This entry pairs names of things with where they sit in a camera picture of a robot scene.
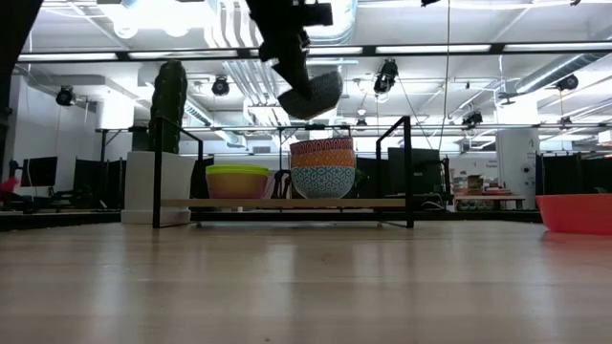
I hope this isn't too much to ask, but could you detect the teal patterned ceramic bowl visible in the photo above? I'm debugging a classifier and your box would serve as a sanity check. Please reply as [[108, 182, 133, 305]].
[[290, 165, 357, 200]]

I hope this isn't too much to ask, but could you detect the red patterned ceramic bowl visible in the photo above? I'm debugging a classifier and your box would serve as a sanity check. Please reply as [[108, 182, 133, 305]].
[[289, 137, 355, 157]]

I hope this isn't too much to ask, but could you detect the large black screen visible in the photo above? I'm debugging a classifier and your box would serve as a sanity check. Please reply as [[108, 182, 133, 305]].
[[387, 146, 450, 196]]

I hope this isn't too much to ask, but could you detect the black background workstation frame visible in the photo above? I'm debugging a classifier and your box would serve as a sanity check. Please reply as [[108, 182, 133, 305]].
[[276, 122, 353, 144]]

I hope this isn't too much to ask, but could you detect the white hexagonal plant pot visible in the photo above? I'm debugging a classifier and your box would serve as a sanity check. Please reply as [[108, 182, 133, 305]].
[[120, 150, 197, 226]]

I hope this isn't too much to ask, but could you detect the black office partition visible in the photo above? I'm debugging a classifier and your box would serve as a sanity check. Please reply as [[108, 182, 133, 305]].
[[535, 152, 612, 196], [71, 157, 128, 207]]

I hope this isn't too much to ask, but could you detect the orange patterned ceramic bowl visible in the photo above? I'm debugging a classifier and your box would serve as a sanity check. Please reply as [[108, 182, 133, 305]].
[[290, 150, 357, 169]]

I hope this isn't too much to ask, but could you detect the yellow plastic bowl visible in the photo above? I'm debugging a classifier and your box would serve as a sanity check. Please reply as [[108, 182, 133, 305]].
[[206, 172, 270, 200]]

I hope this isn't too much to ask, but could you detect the black overhead light bar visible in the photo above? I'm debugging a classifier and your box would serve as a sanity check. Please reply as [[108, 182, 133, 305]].
[[16, 42, 612, 62]]

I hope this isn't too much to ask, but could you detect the wooden background table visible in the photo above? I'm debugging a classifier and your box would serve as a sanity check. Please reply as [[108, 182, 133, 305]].
[[453, 193, 527, 211]]

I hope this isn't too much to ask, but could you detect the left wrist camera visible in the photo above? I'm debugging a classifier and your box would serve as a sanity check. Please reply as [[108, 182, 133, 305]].
[[303, 2, 335, 28]]

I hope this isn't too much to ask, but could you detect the orange plastic bowl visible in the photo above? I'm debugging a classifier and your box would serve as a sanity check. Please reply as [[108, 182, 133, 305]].
[[535, 193, 612, 236]]

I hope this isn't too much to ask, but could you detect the dark patterned ceramic bowl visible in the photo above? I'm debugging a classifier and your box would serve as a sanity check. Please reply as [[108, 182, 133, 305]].
[[276, 70, 345, 121]]

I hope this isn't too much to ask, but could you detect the black metal frame wooden shelf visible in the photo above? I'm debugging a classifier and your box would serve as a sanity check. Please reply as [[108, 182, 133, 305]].
[[151, 115, 415, 229]]

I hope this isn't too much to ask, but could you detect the green plastic bowl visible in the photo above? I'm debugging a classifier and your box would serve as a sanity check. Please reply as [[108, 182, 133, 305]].
[[205, 164, 271, 177]]

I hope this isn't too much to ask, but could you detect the black computer monitor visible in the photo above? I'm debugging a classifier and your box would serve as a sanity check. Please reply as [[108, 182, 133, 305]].
[[21, 156, 58, 188]]

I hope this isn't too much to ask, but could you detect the black office chair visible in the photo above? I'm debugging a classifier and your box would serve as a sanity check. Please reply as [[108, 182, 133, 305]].
[[271, 169, 294, 200]]

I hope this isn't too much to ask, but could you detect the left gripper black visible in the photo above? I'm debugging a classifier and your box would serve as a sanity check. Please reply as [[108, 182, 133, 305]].
[[246, 0, 315, 97]]

